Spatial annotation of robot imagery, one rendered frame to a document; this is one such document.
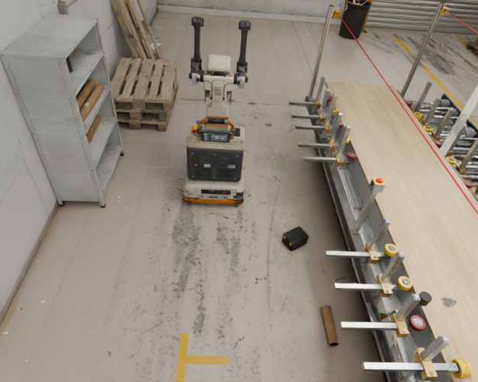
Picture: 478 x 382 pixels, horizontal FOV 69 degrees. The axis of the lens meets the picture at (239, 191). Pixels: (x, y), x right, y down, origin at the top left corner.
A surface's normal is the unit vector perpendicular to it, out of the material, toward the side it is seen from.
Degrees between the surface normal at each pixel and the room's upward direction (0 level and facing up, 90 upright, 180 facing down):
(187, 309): 0
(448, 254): 0
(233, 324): 0
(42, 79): 90
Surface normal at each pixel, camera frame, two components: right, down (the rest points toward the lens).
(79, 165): 0.02, 0.69
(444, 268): 0.07, -0.72
